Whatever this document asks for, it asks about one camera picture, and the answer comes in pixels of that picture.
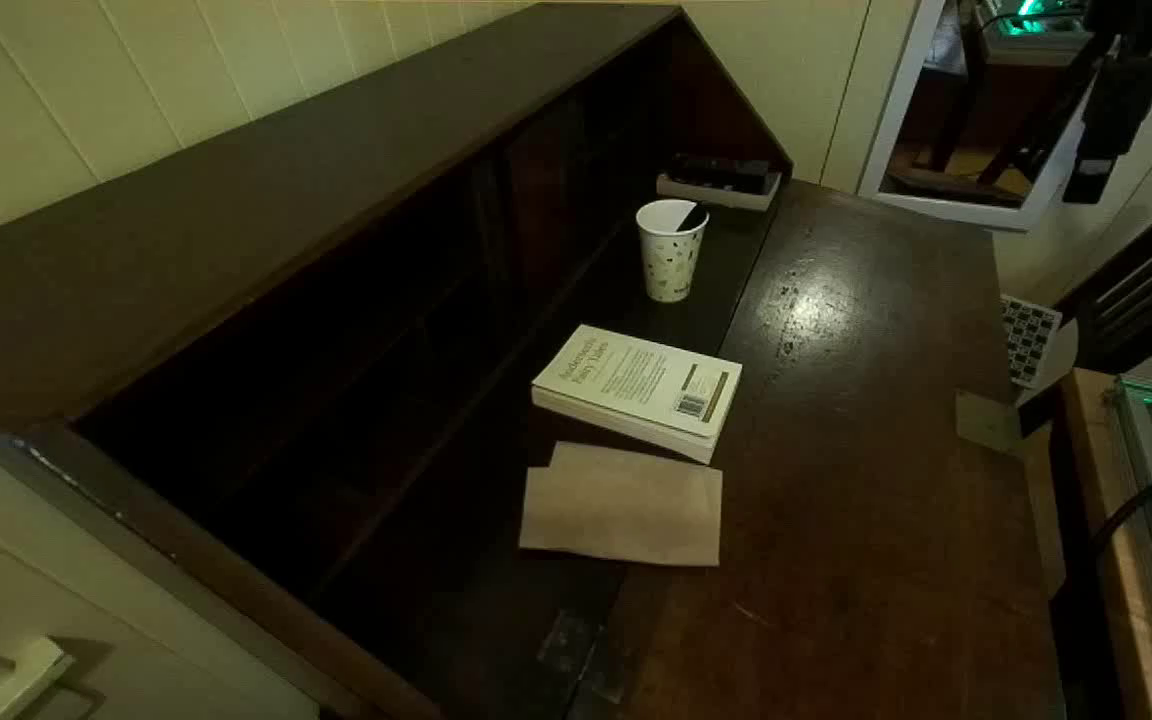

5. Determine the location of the small paper tag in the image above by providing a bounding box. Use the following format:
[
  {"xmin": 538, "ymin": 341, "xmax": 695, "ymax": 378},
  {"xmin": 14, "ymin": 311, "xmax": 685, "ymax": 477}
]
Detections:
[{"xmin": 954, "ymin": 387, "xmax": 1029, "ymax": 456}]

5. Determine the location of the white paperback book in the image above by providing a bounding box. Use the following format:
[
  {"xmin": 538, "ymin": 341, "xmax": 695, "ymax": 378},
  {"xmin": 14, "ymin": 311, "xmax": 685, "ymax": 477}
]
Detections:
[{"xmin": 527, "ymin": 320, "xmax": 749, "ymax": 468}]

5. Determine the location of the white dotted paper cup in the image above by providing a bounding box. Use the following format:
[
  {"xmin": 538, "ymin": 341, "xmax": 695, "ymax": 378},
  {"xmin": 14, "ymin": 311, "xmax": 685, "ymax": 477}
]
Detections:
[{"xmin": 631, "ymin": 194, "xmax": 717, "ymax": 306}]

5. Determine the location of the white tray of black items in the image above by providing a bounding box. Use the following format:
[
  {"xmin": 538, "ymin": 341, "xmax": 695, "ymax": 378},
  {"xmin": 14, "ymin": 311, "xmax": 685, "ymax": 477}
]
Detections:
[{"xmin": 651, "ymin": 147, "xmax": 790, "ymax": 217}]

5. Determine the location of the thin black cable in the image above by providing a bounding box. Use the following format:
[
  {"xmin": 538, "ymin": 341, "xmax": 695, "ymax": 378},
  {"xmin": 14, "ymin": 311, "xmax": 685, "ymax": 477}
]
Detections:
[{"xmin": 1088, "ymin": 456, "xmax": 1152, "ymax": 551}]

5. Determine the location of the white perforated basket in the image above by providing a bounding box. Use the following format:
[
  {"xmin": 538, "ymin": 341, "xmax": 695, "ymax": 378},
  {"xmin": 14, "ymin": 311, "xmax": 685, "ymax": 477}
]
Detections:
[{"xmin": 996, "ymin": 293, "xmax": 1086, "ymax": 402}]

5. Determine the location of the light wooden table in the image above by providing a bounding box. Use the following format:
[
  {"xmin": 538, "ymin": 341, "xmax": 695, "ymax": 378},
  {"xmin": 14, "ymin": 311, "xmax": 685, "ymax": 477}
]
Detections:
[{"xmin": 1061, "ymin": 366, "xmax": 1152, "ymax": 720}]

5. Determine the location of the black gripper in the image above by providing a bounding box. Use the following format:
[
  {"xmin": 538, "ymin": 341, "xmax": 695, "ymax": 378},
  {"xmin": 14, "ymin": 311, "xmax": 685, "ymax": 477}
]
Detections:
[{"xmin": 1066, "ymin": 18, "xmax": 1152, "ymax": 208}]

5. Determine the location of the dark wooden secretary desk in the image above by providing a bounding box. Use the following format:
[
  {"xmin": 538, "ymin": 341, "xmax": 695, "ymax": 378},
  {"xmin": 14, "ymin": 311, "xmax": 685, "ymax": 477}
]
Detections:
[{"xmin": 0, "ymin": 0, "xmax": 1073, "ymax": 720}]

